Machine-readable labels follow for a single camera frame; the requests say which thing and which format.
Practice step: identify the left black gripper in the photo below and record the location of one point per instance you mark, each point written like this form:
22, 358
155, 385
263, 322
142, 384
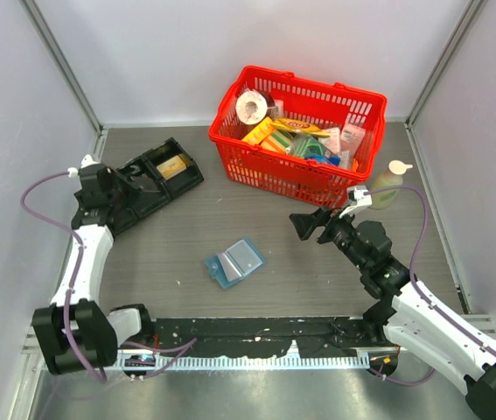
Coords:
134, 190

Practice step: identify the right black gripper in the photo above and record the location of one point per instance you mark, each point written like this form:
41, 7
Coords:
306, 223

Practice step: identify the blue leather card holder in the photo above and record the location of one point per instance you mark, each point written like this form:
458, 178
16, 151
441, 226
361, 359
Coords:
235, 264

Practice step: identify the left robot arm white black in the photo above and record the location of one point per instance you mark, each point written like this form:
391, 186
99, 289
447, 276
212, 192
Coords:
73, 332

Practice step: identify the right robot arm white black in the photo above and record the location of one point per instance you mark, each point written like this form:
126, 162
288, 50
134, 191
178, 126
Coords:
406, 313

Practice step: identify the black compartment tray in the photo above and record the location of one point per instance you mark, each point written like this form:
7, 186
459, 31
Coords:
170, 189

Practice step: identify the green patterned packet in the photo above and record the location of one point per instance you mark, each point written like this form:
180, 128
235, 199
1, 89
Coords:
308, 147

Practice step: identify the red plastic shopping basket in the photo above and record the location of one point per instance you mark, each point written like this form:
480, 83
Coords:
329, 107

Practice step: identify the yellow orange box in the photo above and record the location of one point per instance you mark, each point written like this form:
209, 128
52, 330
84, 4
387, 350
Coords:
265, 135

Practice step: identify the yellow chips bag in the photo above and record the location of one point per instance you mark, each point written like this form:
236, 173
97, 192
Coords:
298, 126

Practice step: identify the pink white packet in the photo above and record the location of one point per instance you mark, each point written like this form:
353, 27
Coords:
351, 137

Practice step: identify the green lotion bottle white cap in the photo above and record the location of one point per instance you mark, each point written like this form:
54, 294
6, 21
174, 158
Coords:
385, 185

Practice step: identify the white tape roll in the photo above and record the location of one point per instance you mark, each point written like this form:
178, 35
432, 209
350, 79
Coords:
251, 107

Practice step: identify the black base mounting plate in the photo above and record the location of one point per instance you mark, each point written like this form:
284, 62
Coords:
264, 338

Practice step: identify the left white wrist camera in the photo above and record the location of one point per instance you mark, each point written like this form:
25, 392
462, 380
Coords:
88, 167

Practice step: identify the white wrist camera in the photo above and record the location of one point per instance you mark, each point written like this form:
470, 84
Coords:
88, 167
359, 199

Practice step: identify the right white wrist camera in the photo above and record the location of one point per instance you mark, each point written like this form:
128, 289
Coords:
359, 199

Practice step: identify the white slotted cable duct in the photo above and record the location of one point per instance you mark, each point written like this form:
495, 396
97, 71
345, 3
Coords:
290, 361

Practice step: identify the aluminium frame rail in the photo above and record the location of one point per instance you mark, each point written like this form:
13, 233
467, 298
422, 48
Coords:
482, 322

